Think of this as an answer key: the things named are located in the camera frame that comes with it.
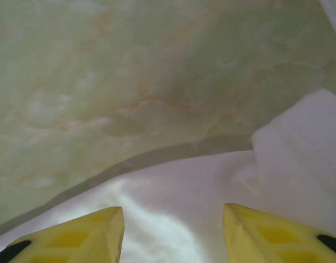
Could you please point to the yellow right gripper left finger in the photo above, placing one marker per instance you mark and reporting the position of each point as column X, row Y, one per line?
column 74, row 241

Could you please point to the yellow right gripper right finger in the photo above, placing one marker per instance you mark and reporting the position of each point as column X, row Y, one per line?
column 272, row 238

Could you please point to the white t-shirt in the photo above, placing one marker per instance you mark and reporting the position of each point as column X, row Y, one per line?
column 184, row 186

